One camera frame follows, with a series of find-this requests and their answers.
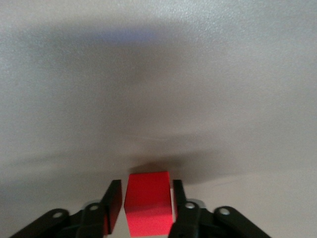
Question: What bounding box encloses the red cube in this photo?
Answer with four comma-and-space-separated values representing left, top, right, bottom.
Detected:
123, 171, 174, 237

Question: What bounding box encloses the brown table mat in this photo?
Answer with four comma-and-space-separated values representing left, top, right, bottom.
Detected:
0, 0, 317, 238

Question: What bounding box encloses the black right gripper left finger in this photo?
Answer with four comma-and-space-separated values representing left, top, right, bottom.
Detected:
9, 179, 123, 238

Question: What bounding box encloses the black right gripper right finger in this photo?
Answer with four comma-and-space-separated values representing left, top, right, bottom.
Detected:
168, 179, 272, 238

